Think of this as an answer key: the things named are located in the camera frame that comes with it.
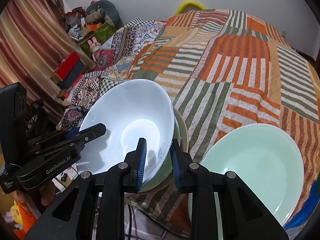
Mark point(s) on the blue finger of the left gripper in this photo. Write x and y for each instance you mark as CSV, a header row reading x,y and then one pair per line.
x,y
91,133
72,133

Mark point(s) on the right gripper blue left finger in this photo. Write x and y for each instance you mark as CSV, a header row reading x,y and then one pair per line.
x,y
133,180

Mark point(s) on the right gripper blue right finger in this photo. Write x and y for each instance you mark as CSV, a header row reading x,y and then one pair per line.
x,y
176,166

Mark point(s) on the white bowl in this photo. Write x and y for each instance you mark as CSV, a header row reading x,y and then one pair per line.
x,y
131,110

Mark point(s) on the left hand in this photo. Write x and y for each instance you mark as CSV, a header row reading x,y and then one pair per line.
x,y
48,194

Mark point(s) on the green bowl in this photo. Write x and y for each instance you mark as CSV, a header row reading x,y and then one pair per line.
x,y
162,177

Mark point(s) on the pink bowl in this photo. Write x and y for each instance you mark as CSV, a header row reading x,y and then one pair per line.
x,y
182,139

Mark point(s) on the red and black box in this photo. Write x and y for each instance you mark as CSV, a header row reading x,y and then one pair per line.
x,y
68,71

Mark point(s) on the mint green plate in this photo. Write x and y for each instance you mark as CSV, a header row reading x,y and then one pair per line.
x,y
247,186

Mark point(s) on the pink rabbit plush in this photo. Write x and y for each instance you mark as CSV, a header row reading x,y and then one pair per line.
x,y
94,47

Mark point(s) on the patterned patchwork bedspread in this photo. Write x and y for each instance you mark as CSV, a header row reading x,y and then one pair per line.
x,y
113,66

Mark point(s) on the striped brown curtain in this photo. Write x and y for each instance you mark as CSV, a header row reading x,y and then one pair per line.
x,y
33,43

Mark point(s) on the yellow fuzzy chair back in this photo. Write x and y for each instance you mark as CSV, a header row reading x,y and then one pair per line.
x,y
189,4

